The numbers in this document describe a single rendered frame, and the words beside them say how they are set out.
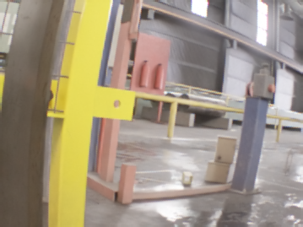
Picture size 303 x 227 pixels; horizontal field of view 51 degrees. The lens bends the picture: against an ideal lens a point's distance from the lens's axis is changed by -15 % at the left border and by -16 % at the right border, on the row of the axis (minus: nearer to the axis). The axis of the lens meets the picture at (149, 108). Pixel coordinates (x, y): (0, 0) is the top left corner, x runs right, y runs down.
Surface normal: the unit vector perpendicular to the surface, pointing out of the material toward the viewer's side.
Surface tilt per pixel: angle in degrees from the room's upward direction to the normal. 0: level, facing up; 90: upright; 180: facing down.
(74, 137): 90
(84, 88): 90
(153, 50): 90
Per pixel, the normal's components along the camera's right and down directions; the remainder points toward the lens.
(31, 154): -0.79, -0.10
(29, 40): 0.60, 0.10
